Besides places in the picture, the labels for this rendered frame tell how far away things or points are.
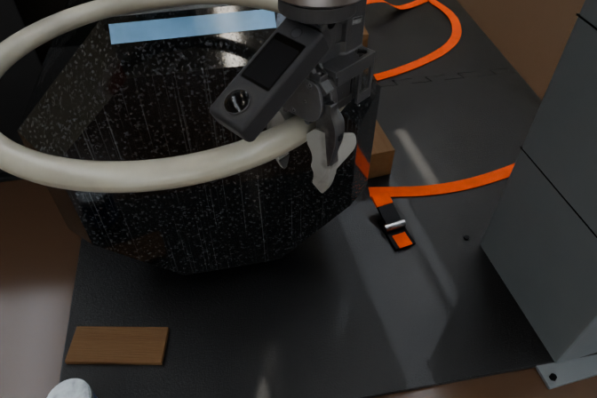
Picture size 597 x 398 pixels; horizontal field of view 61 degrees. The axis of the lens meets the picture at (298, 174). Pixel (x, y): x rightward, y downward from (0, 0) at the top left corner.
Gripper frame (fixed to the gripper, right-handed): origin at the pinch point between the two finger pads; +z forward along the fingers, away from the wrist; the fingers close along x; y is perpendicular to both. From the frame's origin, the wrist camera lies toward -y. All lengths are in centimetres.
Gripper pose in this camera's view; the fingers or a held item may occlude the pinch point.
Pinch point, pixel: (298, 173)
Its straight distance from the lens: 56.5
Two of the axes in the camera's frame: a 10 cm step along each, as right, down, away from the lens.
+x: -7.3, -4.6, 5.1
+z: -0.1, 7.5, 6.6
